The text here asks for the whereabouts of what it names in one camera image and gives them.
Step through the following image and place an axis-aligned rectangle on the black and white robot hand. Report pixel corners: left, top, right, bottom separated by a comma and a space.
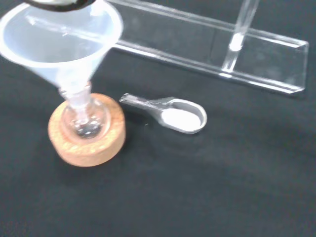
21, 0, 97, 12

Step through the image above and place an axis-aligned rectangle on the translucent white plastic funnel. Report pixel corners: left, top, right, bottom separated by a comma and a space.
0, 0, 123, 124

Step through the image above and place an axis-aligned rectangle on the clear acrylic funnel stand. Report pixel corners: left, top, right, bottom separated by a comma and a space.
106, 0, 310, 94

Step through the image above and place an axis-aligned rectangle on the small round-bottom glass flask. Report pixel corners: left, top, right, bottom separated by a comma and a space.
60, 83, 111, 138

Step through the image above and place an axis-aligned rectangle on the black bench cloth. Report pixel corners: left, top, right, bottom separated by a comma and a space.
0, 0, 316, 237

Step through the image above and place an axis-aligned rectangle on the round cork ring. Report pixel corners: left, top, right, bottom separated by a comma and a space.
48, 92, 127, 171

